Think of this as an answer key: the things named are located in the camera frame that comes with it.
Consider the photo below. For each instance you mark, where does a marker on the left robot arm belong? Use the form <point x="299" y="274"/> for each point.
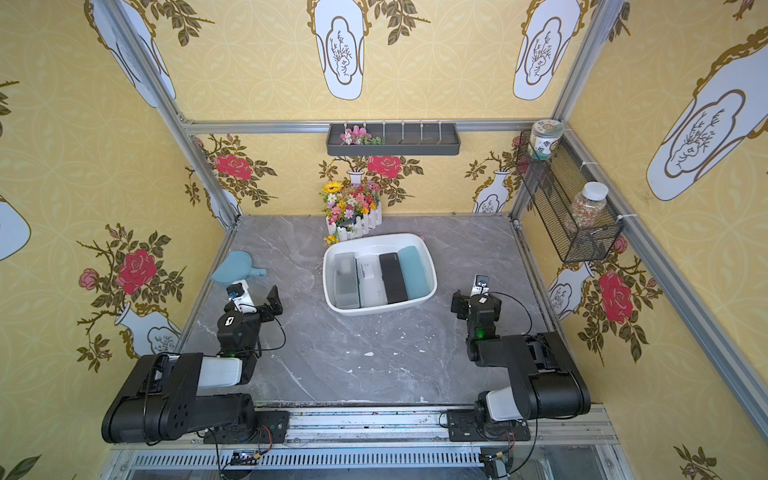
<point x="168" y="395"/>

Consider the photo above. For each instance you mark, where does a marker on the pink flowers on shelf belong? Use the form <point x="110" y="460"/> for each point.
<point x="359" y="136"/>

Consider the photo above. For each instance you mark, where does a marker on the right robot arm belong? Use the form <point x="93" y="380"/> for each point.
<point x="543" y="380"/>

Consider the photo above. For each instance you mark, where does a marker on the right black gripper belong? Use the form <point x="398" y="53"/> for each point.
<point x="470" y="303"/>

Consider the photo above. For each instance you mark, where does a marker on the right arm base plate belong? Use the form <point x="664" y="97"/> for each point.
<point x="474" y="426"/>

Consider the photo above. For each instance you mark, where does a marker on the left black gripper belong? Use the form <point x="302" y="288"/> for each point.
<point x="257" y="306"/>

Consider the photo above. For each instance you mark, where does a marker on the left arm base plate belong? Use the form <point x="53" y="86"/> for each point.
<point x="256" y="427"/>

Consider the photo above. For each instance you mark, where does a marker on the clear plastic pencil case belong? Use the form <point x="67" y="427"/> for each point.
<point x="370" y="285"/>

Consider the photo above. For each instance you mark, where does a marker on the circuit board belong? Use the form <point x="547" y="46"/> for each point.
<point x="245" y="458"/>
<point x="494" y="467"/>

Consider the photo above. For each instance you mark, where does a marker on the left circuit board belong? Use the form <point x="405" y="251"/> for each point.
<point x="245" y="458"/>

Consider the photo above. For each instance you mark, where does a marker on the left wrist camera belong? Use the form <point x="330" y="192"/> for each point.
<point x="239" y="298"/>

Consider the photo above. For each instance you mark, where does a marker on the black pencil case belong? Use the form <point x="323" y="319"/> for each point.
<point x="393" y="279"/>

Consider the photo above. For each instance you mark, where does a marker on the jar with patterned label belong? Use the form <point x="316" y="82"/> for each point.
<point x="544" y="138"/>

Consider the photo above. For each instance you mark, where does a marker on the black wire basket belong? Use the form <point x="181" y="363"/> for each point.
<point x="551" y="187"/>

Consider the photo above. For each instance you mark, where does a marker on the white storage box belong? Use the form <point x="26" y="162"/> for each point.
<point x="377" y="245"/>

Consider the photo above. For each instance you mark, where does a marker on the teal translucent pencil case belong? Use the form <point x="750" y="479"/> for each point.
<point x="414" y="273"/>

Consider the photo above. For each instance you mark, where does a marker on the grey wall shelf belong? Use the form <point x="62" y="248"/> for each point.
<point x="400" y="138"/>

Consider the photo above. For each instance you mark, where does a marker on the clear jar white lid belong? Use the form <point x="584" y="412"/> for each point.
<point x="587" y="206"/>

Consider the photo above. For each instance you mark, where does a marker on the right circuit board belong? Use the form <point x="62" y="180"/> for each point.
<point x="494" y="467"/>

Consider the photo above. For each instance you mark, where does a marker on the flower pot with white fence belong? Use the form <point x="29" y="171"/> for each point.
<point x="351" y="210"/>

